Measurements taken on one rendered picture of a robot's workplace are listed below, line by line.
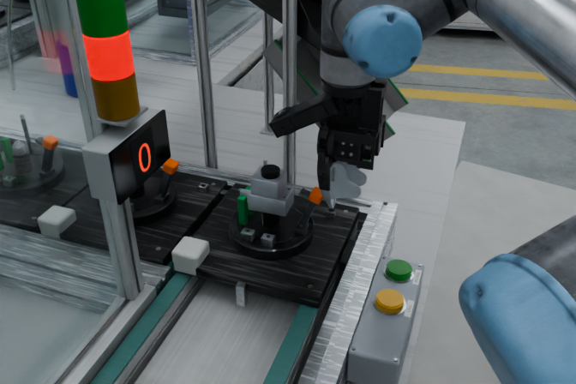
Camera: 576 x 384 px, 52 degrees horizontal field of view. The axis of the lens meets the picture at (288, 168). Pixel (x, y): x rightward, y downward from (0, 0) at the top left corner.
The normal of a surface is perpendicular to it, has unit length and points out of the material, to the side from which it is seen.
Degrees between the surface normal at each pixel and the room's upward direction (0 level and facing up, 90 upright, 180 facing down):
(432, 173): 0
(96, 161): 90
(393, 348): 0
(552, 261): 33
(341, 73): 90
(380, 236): 0
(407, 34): 90
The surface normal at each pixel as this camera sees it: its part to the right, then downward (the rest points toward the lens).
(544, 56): -0.96, 0.24
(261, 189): -0.31, 0.50
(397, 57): 0.16, 0.51
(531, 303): -0.52, -0.52
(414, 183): 0.00, -0.85
